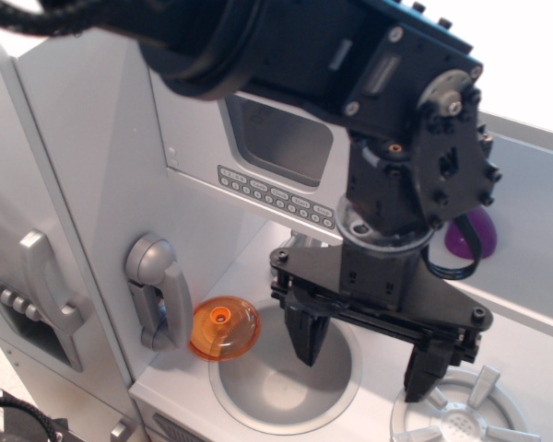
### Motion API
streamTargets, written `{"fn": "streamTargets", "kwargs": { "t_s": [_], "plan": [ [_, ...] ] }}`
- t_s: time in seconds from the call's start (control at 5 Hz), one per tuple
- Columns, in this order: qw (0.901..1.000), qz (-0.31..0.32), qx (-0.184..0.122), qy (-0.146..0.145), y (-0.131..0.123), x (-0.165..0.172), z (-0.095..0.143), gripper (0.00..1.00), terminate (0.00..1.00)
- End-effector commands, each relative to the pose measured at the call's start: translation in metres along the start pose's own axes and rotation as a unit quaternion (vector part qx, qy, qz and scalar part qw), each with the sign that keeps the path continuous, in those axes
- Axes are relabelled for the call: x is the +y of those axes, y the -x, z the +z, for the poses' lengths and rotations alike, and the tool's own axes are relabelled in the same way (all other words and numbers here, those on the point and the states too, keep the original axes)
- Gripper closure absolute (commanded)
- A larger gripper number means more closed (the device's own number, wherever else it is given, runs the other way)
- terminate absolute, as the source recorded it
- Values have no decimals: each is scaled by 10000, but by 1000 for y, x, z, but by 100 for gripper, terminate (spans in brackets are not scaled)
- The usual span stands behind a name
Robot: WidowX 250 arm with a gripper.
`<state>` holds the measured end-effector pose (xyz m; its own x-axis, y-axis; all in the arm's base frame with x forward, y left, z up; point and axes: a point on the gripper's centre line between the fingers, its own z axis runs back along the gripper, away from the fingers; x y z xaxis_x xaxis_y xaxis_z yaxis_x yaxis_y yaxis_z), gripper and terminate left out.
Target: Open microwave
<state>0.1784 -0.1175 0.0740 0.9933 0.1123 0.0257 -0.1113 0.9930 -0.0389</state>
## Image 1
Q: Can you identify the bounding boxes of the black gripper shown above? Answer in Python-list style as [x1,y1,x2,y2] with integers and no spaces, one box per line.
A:
[270,244,493,403]

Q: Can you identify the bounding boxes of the grey microwave door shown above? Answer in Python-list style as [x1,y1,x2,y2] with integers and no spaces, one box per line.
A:
[150,74,349,245]

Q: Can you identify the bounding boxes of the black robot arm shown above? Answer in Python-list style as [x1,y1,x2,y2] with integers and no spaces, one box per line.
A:
[0,1,501,402]

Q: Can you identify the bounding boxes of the round grey sink basin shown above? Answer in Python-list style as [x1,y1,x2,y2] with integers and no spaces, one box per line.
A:
[208,301,362,436]

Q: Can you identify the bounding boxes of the silver stove burner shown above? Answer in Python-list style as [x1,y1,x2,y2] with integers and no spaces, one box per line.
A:
[390,366,542,442]

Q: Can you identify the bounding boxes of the grey toy faucet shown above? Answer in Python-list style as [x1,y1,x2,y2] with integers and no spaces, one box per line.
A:
[280,230,327,249]

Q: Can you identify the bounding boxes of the purple toy eggplant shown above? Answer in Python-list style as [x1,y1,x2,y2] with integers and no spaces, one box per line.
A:
[444,207,498,260]

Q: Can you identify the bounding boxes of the orange translucent plastic lid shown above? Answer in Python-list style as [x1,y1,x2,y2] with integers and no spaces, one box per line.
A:
[189,296,261,362]

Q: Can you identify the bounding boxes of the grey toy phone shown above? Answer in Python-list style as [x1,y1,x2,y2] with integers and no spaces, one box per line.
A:
[125,233,194,352]

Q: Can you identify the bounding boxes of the grey oven knob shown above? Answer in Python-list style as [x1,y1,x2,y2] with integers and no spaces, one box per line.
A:
[110,421,132,442]

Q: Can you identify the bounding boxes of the grey ice dispenser panel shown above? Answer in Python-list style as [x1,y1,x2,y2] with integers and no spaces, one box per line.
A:
[0,280,83,372]

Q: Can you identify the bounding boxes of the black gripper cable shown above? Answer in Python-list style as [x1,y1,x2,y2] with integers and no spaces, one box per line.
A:
[426,214,485,281]

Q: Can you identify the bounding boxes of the grey fridge door handle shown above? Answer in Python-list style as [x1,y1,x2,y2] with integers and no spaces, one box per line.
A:
[19,229,84,335]

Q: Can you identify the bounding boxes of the black braided cable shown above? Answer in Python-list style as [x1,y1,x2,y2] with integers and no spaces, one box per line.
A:
[0,399,70,442]

